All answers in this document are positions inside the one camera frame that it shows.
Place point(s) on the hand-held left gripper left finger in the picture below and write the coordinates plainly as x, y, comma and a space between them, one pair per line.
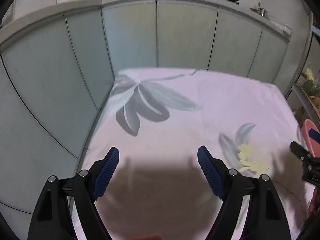
107, 170

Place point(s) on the pink floral tablecloth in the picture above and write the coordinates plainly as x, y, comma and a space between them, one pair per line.
200, 105

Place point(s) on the metal shelf rack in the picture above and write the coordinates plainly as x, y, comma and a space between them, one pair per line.
303, 62

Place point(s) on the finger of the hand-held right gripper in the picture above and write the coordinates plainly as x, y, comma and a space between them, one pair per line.
315, 135
300, 151

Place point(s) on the kitchen counter with glass doors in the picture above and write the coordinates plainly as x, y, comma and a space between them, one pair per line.
50, 80

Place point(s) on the green vegetables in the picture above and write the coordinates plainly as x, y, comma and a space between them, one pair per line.
310, 82

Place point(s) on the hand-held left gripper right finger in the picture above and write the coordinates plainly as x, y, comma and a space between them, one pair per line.
208, 172

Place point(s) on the metal kettle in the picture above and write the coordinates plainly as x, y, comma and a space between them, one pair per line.
261, 10

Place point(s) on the pink plastic bin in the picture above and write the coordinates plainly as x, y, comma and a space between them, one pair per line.
306, 130

